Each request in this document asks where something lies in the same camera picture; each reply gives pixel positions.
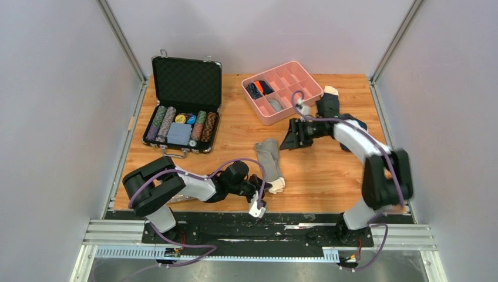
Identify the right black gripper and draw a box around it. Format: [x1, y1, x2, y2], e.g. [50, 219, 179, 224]
[279, 119, 327, 152]

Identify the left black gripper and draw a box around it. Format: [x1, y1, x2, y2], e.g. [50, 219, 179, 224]
[227, 173, 271, 205]

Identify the grey underwear white waistband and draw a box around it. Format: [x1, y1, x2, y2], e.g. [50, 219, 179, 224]
[254, 138, 286, 194]

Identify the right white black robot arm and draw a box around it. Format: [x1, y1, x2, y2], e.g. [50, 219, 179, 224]
[280, 90, 413, 246]

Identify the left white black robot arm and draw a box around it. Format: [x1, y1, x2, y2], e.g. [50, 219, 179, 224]
[122, 156, 272, 243]

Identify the rolled grey underwear in tray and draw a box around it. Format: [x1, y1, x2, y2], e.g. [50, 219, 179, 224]
[267, 99, 283, 112]

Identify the navy blue underwear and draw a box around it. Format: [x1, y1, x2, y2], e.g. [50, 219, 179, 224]
[335, 115, 371, 152]

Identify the rolled navy underwear in tray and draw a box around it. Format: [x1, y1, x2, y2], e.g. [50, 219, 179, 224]
[258, 80, 274, 95]

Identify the rolled orange underwear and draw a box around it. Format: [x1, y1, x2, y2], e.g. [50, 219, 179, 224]
[254, 81, 265, 96]

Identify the rolled dark patterned underwear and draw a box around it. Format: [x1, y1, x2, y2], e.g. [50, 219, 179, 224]
[245, 83, 264, 100]

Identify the pink compartment organizer tray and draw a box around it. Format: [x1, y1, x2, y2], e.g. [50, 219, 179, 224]
[241, 61, 323, 125]

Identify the navy sock cream toe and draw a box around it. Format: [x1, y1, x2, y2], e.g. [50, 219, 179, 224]
[322, 85, 339, 96]

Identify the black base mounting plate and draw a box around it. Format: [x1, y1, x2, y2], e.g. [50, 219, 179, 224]
[142, 212, 374, 258]

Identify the black poker chip case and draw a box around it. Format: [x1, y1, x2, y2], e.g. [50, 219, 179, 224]
[142, 49, 222, 154]

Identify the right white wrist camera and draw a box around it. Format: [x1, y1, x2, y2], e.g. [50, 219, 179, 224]
[295, 103, 311, 119]

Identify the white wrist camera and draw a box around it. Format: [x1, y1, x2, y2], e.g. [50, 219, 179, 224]
[295, 103, 311, 119]
[248, 192, 267, 219]

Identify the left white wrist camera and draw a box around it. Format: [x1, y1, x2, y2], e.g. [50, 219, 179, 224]
[248, 192, 267, 219]

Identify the glitter handle microphone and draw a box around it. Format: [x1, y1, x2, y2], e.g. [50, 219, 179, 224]
[167, 194, 196, 204]

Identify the aluminium frame rail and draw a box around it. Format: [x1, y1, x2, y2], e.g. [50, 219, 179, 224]
[70, 220, 447, 281]

